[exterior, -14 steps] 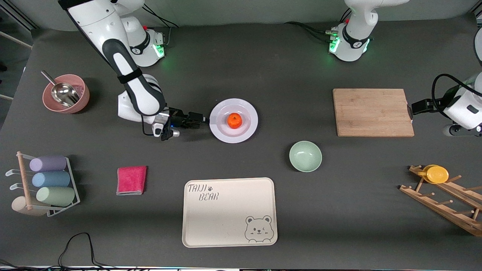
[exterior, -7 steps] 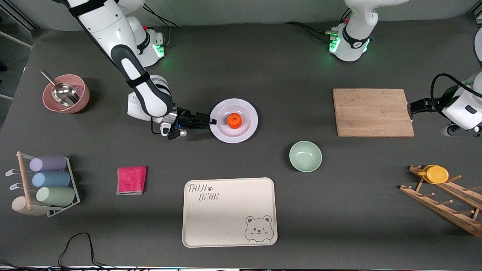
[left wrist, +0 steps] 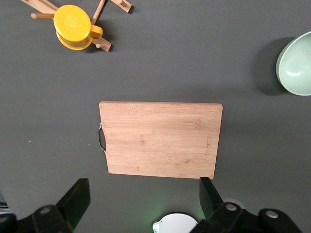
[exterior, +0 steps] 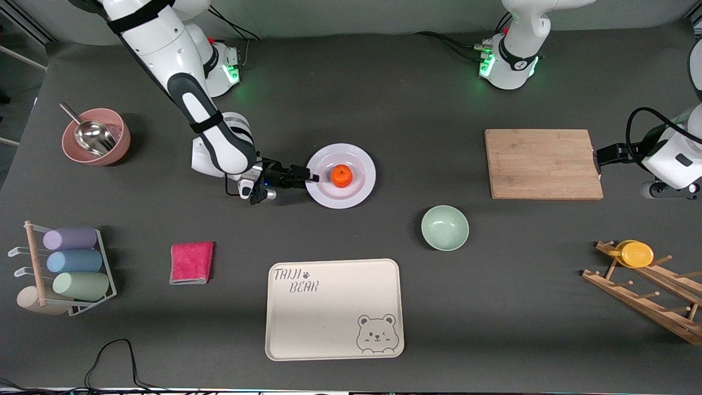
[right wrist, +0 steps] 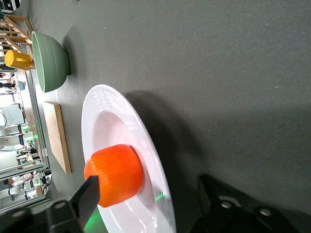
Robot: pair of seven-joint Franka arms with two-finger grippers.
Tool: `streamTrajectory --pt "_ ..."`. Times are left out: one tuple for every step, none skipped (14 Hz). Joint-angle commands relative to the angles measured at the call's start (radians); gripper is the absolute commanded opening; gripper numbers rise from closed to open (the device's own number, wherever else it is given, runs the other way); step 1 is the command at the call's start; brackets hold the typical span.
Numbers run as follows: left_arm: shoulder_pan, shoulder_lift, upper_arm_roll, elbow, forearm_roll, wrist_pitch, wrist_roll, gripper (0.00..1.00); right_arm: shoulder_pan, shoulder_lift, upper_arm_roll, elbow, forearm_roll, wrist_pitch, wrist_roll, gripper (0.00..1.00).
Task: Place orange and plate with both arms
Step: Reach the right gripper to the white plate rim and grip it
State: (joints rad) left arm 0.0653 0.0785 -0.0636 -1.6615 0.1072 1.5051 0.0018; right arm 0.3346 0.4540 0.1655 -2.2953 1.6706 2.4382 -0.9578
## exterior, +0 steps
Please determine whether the white round plate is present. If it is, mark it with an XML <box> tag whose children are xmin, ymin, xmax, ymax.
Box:
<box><xmin>304</xmin><ymin>143</ymin><xmax>377</xmax><ymax>210</ymax></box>

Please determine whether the wooden cutting board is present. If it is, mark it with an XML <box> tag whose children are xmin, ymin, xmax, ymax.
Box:
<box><xmin>485</xmin><ymin>129</ymin><xmax>604</xmax><ymax>200</ymax></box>

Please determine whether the yellow mug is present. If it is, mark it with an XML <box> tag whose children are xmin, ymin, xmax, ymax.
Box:
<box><xmin>614</xmin><ymin>240</ymin><xmax>655</xmax><ymax>269</ymax></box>

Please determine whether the pink folded cloth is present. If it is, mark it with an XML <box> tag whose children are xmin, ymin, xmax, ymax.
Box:
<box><xmin>169</xmin><ymin>241</ymin><xmax>214</xmax><ymax>285</ymax></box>

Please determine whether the beige bear print tray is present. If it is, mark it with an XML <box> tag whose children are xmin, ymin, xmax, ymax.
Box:
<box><xmin>265</xmin><ymin>258</ymin><xmax>405</xmax><ymax>362</ymax></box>

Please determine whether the light green bowl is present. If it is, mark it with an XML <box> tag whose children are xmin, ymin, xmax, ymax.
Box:
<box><xmin>421</xmin><ymin>205</ymin><xmax>470</xmax><ymax>252</ymax></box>

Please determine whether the wooden mug rack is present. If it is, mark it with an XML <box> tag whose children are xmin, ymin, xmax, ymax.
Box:
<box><xmin>581</xmin><ymin>240</ymin><xmax>702</xmax><ymax>346</ymax></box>

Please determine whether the pink bowl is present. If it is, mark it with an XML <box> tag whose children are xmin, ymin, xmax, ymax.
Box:
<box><xmin>61</xmin><ymin>108</ymin><xmax>132</xmax><ymax>166</ymax></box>

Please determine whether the metal scoop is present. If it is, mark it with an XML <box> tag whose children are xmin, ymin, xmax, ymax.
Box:
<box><xmin>59</xmin><ymin>103</ymin><xmax>117</xmax><ymax>157</ymax></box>

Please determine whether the purple cup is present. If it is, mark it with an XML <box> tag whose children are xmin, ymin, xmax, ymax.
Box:
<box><xmin>43</xmin><ymin>227</ymin><xmax>98</xmax><ymax>251</ymax></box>

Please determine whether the blue cup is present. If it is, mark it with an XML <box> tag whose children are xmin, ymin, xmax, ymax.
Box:
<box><xmin>46</xmin><ymin>250</ymin><xmax>104</xmax><ymax>274</ymax></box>

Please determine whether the green cup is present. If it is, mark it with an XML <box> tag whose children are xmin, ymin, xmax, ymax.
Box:
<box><xmin>52</xmin><ymin>272</ymin><xmax>110</xmax><ymax>302</ymax></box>

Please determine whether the beige cup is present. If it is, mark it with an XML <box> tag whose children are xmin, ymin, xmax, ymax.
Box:
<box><xmin>16</xmin><ymin>285</ymin><xmax>72</xmax><ymax>316</ymax></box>

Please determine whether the black right base cable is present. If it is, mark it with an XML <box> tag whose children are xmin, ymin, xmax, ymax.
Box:
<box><xmin>208</xmin><ymin>5</ymin><xmax>261</xmax><ymax>66</ymax></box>

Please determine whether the black base cable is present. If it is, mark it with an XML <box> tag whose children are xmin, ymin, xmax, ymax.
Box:
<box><xmin>412</xmin><ymin>31</ymin><xmax>494</xmax><ymax>64</ymax></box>
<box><xmin>208</xmin><ymin>5</ymin><xmax>261</xmax><ymax>66</ymax></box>

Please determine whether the black left base cable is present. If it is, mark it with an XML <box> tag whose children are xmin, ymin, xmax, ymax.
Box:
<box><xmin>412</xmin><ymin>31</ymin><xmax>494</xmax><ymax>64</ymax></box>

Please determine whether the white wire cup rack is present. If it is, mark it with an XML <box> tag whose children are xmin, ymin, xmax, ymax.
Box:
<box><xmin>8</xmin><ymin>221</ymin><xmax>117</xmax><ymax>317</ymax></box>

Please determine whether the black floor cable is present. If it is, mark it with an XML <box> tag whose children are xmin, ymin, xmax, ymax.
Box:
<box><xmin>0</xmin><ymin>338</ymin><xmax>220</xmax><ymax>395</ymax></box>

